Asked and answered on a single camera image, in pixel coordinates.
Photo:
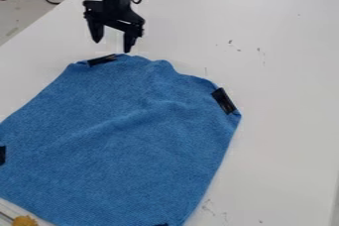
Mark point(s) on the yellow toy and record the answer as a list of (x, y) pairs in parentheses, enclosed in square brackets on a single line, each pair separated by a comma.
[(24, 220)]

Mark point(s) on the blue cloth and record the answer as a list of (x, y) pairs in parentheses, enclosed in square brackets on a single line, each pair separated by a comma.
[(115, 140)]

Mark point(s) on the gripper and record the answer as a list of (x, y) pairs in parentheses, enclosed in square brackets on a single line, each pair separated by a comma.
[(113, 9)]

